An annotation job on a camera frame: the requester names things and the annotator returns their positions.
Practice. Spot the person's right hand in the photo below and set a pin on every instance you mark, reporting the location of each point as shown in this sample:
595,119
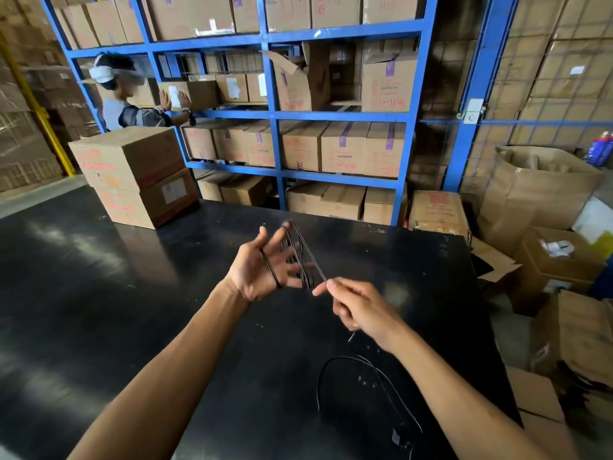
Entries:
366,308

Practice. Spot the person's left hand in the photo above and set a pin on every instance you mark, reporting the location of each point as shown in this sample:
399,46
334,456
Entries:
249,275

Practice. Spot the person's left thumb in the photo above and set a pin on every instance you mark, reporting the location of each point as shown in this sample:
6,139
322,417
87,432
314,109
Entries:
259,241

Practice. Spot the person's right thumb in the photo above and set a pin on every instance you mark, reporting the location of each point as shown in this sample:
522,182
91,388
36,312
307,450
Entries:
324,290

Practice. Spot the person's right forearm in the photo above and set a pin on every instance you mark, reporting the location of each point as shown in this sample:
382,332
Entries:
459,402

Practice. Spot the person's left forearm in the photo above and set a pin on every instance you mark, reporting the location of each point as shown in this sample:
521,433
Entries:
163,378

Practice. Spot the small brown cardboard box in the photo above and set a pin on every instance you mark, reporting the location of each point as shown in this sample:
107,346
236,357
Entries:
210,185
344,202
380,205
306,198
246,190

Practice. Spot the row of shelf cardboard boxes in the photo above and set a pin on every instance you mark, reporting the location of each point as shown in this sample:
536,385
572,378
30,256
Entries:
306,147

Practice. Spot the large cardboard box, white label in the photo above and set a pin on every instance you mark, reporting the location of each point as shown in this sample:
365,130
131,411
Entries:
153,198

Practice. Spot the flat cardboard box, red marks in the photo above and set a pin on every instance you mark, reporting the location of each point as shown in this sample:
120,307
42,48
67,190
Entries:
438,213

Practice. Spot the shelf box with paper label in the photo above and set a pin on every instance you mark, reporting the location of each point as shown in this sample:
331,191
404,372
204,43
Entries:
257,88
232,88

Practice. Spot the large cardboard box, red print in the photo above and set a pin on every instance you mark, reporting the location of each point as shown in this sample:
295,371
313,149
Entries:
127,155

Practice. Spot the cardboard box with white label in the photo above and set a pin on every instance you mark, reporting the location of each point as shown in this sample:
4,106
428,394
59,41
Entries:
201,94

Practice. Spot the open torn cardboard box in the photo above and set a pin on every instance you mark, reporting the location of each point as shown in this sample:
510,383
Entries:
299,86

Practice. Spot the blue metal shelf rack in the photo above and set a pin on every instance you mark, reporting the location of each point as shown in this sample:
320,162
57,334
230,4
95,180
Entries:
268,39

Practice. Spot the cardboard box, purple tape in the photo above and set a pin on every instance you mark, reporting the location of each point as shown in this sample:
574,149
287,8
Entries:
389,83

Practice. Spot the big open crumpled cardboard box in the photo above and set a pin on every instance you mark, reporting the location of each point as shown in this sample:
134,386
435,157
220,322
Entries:
531,201

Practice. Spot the open box with white scraps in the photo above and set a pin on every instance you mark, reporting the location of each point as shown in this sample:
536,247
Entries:
550,275

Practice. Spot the white head-worn headset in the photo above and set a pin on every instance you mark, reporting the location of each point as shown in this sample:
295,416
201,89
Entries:
104,73

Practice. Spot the group of high shelf boxes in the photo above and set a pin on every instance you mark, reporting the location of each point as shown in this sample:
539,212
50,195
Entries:
206,14

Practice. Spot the flattened cardboard sheet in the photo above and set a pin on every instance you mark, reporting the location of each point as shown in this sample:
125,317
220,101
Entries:
539,402

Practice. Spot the pile of dim warehouse cartons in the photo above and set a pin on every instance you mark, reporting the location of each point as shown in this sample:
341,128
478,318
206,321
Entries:
28,138

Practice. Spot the worn cardboard box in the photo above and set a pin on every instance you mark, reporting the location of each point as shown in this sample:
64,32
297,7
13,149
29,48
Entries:
574,335

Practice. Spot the blue plastic bottle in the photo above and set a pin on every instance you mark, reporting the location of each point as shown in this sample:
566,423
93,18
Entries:
599,149

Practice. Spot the white tag on post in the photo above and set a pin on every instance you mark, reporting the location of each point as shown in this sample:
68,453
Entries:
473,111

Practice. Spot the yellow metal post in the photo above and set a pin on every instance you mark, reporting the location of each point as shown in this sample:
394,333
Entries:
36,110

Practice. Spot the blue steel post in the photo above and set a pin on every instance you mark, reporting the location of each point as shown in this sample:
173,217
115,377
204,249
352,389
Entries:
476,66

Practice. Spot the wall of stacked cartons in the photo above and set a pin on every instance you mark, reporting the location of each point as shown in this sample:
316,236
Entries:
560,52

